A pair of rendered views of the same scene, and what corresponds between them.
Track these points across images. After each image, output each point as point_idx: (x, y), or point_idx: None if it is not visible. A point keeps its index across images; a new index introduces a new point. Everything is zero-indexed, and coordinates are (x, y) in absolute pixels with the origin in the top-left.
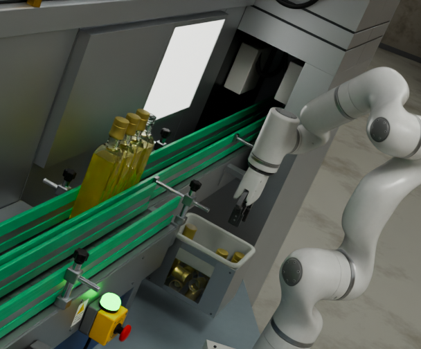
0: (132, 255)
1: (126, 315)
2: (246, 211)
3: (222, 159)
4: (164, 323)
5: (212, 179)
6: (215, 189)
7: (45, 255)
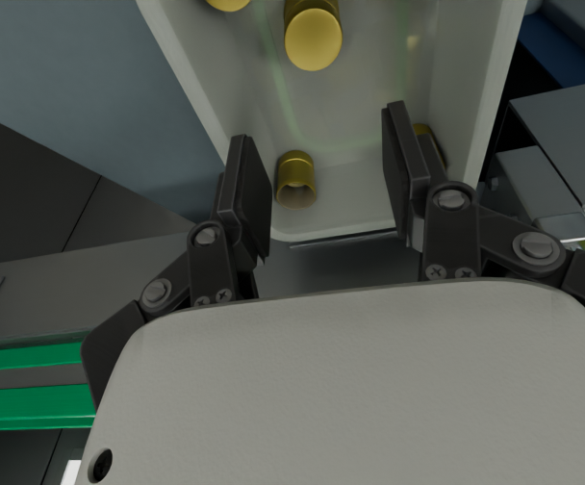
0: None
1: (583, 14)
2: (248, 203)
3: None
4: None
5: (46, 299)
6: (11, 267)
7: None
